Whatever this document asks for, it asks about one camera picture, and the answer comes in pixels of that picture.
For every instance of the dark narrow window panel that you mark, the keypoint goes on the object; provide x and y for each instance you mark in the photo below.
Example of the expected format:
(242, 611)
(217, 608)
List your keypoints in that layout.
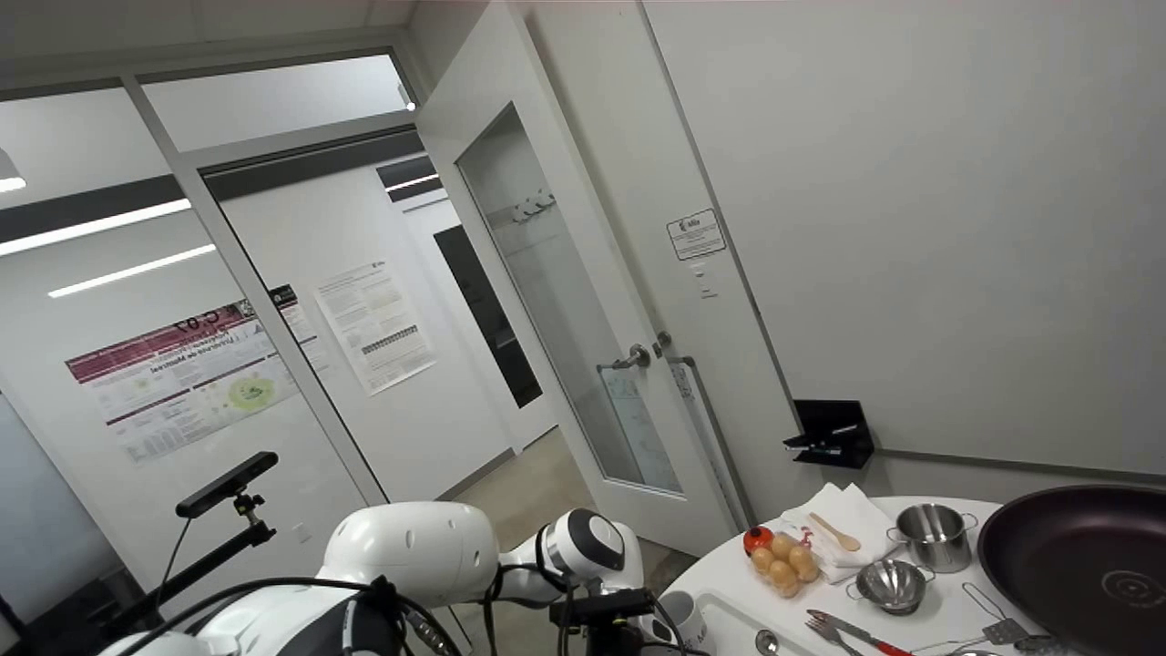
(488, 316)

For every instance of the small steel bowl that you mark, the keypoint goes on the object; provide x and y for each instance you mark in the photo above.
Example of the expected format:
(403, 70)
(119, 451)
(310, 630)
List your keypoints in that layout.
(895, 586)

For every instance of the white door with glass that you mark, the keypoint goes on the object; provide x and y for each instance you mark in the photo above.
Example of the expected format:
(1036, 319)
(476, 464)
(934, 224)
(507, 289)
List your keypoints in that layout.
(546, 305)

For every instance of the white napkin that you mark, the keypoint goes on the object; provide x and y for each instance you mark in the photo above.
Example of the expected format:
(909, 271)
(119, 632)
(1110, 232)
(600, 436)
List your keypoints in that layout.
(850, 503)

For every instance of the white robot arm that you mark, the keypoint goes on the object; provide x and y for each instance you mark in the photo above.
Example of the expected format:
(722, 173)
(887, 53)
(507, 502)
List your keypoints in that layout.
(411, 547)

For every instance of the black frying pan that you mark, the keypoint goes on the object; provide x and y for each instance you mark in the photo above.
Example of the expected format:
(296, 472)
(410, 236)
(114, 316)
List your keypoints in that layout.
(1081, 569)

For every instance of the black stereo camera bar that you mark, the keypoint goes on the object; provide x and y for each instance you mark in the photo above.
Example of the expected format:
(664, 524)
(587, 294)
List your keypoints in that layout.
(225, 483)

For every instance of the black wall holder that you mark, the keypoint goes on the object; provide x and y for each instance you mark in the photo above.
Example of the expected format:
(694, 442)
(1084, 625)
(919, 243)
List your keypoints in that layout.
(833, 432)

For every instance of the bread rolls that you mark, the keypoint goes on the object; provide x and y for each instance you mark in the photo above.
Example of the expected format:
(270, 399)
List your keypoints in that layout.
(787, 568)

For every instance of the small wooden spoon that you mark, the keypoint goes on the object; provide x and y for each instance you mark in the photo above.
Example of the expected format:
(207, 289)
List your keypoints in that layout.
(836, 535)

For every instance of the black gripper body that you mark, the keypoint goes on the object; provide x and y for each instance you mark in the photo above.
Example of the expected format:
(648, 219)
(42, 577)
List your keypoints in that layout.
(638, 640)

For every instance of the white paper notice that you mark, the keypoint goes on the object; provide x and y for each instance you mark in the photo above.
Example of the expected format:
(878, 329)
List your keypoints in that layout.
(377, 327)

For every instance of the small white wall sign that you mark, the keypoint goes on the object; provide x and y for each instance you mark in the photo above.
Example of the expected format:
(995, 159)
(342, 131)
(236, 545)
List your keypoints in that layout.
(697, 236)

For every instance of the wall poster with red header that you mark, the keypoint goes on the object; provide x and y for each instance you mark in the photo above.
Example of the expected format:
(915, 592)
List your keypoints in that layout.
(184, 378)

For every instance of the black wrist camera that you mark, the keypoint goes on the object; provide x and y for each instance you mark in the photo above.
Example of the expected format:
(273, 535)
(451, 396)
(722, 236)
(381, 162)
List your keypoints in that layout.
(602, 608)

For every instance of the small metal utensil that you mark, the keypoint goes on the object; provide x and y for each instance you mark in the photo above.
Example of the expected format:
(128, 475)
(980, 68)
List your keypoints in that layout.
(1003, 630)

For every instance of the small steel pot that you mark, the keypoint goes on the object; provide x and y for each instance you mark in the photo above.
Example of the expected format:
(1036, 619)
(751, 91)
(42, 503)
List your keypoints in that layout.
(934, 535)

